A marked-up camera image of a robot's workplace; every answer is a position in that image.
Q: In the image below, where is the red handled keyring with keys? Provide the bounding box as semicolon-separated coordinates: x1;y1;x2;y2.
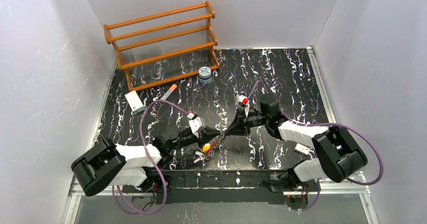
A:
193;136;223;163

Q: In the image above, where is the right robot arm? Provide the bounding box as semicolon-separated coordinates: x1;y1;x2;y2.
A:
224;94;368;185

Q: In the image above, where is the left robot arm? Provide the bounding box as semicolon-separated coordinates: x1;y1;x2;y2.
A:
70;126;220;196

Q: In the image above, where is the white card box right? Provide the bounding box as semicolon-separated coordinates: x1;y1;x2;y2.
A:
294;143;311;156

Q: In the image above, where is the white card box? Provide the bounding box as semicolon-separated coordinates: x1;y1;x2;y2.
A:
294;143;311;156
125;91;146;114

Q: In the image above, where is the orange capped marker pen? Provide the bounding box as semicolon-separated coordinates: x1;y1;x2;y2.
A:
160;84;177;100

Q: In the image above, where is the small blue patterned tin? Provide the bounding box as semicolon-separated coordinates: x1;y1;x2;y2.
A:
198;66;212;85

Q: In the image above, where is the white card box left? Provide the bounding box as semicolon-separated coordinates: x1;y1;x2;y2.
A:
125;91;146;114

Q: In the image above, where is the orange wooden shelf rack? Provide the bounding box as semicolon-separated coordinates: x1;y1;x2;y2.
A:
103;1;221;91

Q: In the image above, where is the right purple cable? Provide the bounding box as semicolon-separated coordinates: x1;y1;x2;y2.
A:
247;80;385;212

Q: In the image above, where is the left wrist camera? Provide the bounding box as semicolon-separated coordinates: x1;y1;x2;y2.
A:
187;111;206;138

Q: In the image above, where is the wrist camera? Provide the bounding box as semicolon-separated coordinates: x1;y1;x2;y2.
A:
234;95;250;117
187;111;206;138

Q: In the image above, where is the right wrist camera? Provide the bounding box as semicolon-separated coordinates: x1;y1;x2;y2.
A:
234;95;250;117

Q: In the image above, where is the aluminium frame rail front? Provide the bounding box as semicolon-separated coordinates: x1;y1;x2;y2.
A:
68;171;372;196

